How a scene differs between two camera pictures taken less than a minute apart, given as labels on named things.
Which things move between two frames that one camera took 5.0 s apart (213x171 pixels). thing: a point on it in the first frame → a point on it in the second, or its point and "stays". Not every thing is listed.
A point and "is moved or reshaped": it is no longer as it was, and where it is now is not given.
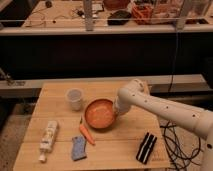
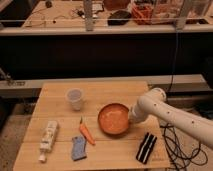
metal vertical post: x=87 y=6 stays
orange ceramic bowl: x=100 y=113 is moved or reshaped
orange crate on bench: x=142 y=13 stays
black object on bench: x=119 y=17 stays
